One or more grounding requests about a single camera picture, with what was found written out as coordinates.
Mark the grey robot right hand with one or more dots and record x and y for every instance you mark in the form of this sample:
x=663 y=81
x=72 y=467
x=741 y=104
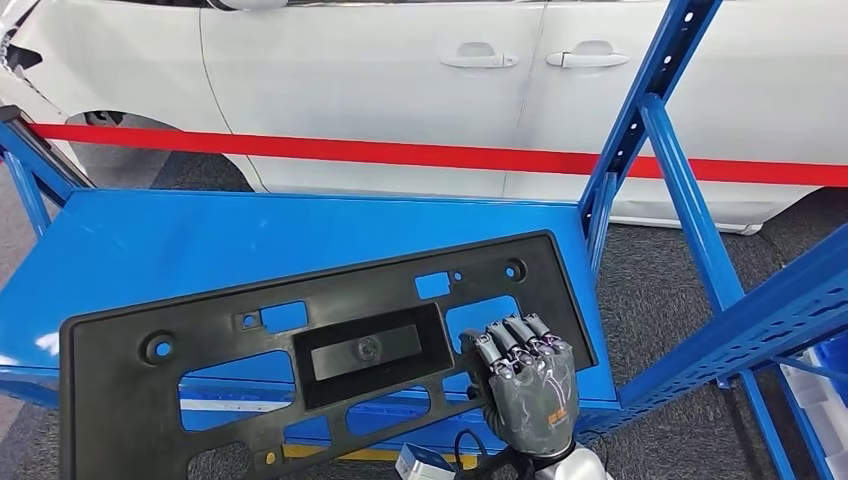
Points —
x=530 y=397

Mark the black plastic plate bracket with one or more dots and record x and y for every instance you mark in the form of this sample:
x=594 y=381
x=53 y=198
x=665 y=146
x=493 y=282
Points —
x=199 y=318

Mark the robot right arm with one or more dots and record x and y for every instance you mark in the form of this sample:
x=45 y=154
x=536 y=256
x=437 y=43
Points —
x=576 y=467

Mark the red barrier belt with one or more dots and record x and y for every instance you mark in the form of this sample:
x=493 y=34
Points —
x=331 y=151

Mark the white car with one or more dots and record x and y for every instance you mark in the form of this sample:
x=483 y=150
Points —
x=364 y=86

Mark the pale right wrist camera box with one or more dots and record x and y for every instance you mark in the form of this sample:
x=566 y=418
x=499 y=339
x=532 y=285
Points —
x=420 y=464

